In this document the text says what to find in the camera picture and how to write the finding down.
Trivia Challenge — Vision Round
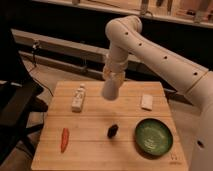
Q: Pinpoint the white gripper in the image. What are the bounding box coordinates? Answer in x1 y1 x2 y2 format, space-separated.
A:
103 55 128 81

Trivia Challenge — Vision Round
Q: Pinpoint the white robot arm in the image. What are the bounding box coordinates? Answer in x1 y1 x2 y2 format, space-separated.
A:
102 16 213 171

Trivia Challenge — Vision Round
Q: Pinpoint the white small bottle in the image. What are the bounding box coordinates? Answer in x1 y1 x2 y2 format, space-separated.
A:
71 84 86 112

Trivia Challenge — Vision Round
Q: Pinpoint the white rectangular block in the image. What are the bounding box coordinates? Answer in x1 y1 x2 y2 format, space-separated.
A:
141 94 153 111

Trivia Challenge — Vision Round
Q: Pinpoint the green round plate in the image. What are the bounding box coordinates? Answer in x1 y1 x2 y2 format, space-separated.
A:
135 118 173 156

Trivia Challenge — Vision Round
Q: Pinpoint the orange carrot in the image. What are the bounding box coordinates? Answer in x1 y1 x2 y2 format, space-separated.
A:
61 128 69 153

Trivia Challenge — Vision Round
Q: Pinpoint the black chair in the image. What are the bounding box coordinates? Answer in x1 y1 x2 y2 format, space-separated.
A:
0 9 48 165

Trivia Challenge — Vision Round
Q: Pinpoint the black cable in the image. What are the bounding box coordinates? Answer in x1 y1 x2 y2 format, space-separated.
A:
31 40 54 98

